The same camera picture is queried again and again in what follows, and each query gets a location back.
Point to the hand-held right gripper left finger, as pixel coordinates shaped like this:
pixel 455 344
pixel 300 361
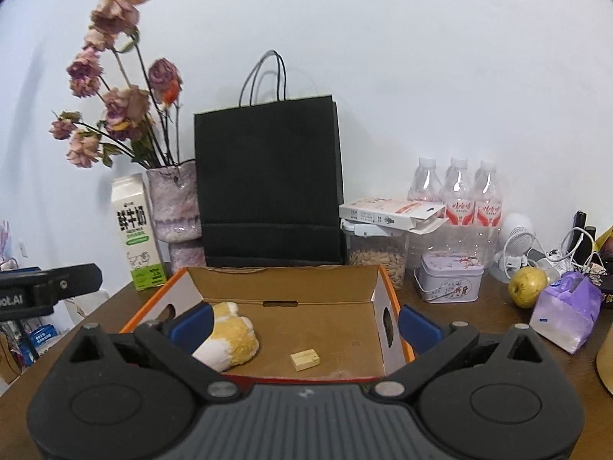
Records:
pixel 194 326

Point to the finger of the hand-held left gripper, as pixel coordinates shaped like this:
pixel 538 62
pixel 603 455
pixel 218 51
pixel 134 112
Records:
pixel 72 280

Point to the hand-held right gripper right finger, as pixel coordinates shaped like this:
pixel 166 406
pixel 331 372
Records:
pixel 419 328

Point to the yellow white plush toy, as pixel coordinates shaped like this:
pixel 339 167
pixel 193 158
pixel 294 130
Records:
pixel 232 340

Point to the orange cardboard box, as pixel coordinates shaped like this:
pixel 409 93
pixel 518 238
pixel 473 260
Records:
pixel 311 326

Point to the purple tissue pack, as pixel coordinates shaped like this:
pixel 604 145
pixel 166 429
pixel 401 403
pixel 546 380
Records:
pixel 565 316

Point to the blue printed packet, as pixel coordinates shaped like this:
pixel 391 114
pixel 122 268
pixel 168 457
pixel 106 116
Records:
pixel 42 340

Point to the brown cardboard carton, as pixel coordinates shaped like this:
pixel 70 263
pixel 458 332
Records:
pixel 10 359

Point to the floral printed tin box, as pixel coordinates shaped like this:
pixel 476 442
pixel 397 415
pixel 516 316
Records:
pixel 450 278

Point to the clear plastic food container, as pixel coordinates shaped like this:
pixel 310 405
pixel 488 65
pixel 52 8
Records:
pixel 378 258

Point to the white green milk carton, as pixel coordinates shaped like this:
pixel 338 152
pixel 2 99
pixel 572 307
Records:
pixel 139 230

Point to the yellow pear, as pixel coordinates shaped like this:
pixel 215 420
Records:
pixel 527 290

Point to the small beige block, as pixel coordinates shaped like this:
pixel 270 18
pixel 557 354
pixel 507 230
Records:
pixel 305 358

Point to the pink glass vase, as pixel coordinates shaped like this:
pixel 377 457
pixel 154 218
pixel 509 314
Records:
pixel 175 206

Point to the white pink flat box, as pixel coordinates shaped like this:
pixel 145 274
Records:
pixel 378 213

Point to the small white fan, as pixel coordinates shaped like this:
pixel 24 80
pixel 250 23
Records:
pixel 519 244

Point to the black paper bag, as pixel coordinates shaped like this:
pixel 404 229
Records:
pixel 268 177

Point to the black bottle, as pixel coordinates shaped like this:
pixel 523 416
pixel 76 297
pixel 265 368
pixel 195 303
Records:
pixel 580 235

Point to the beige rounded object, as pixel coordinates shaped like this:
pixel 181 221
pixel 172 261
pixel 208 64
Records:
pixel 606 366

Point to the dark maroon object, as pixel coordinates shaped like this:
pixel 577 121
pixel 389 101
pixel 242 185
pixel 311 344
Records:
pixel 606 244

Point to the dried pink flower bouquet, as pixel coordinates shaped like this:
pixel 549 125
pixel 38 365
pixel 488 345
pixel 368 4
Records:
pixel 115 7

